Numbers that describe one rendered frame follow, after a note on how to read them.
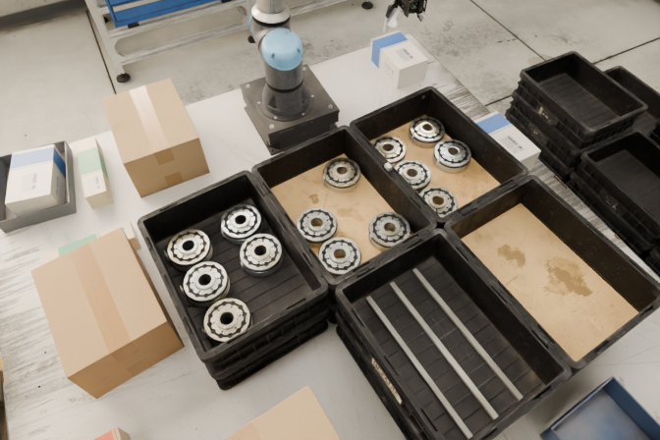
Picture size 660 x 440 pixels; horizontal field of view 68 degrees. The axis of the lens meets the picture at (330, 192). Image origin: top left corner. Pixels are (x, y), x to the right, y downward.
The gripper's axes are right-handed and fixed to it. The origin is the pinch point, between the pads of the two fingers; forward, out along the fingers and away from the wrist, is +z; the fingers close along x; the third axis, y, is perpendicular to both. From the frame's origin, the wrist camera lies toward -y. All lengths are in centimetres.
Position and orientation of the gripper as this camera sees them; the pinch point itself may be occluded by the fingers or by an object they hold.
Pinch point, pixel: (402, 26)
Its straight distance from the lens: 181.1
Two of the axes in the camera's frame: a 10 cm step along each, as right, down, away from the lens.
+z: 0.1, 6.0, 8.0
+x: 8.9, -3.6, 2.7
